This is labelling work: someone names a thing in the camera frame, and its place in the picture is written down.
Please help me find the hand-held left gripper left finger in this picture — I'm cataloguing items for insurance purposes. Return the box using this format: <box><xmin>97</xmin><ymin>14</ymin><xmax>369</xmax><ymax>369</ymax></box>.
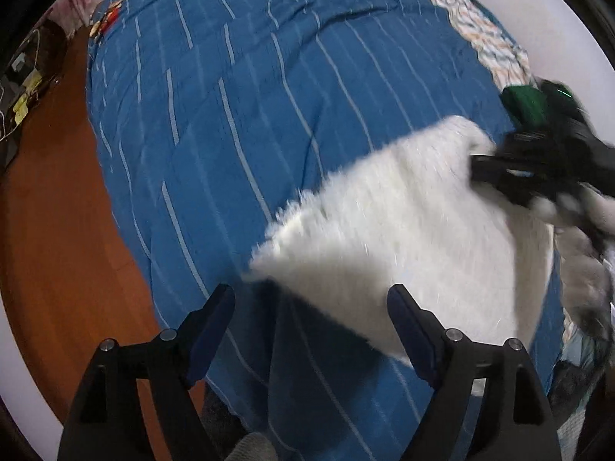
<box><xmin>58</xmin><ymin>283</ymin><xmax>236</xmax><ymax>461</ymax></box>

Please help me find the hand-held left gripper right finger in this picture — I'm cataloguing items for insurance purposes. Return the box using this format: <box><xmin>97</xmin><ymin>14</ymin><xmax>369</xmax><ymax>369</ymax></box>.
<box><xmin>387</xmin><ymin>284</ymin><xmax>563</xmax><ymax>461</ymax></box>

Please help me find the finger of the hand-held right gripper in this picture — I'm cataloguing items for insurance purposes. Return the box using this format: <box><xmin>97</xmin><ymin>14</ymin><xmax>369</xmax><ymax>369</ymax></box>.
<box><xmin>470</xmin><ymin>151</ymin><xmax>534</xmax><ymax>190</ymax></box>

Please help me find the white fuzzy jacket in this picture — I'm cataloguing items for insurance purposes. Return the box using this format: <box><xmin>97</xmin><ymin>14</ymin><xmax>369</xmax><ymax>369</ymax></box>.
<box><xmin>250</xmin><ymin>115</ymin><xmax>558</xmax><ymax>366</ymax></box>

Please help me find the person's left forearm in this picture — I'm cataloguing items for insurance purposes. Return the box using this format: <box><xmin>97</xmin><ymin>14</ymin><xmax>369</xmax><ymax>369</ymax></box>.
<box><xmin>226</xmin><ymin>432</ymin><xmax>278</xmax><ymax>461</ymax></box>

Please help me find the folded green striped sweater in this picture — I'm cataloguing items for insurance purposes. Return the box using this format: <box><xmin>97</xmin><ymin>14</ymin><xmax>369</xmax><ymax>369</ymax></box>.
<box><xmin>500</xmin><ymin>85</ymin><xmax>549</xmax><ymax>128</ymax></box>

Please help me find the person's dark garment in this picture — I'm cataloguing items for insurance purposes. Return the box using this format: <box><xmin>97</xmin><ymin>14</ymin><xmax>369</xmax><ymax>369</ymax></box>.
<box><xmin>202</xmin><ymin>377</ymin><xmax>246</xmax><ymax>447</ymax></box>

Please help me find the blue striped bed sheet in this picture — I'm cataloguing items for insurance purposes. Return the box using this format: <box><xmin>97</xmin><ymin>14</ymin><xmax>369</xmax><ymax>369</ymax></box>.
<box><xmin>86</xmin><ymin>0</ymin><xmax>568</xmax><ymax>461</ymax></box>

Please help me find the dark cluttered desk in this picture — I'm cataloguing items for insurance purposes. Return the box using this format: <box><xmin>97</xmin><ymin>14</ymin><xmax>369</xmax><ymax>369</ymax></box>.
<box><xmin>0</xmin><ymin>19</ymin><xmax>65</xmax><ymax>169</ymax></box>

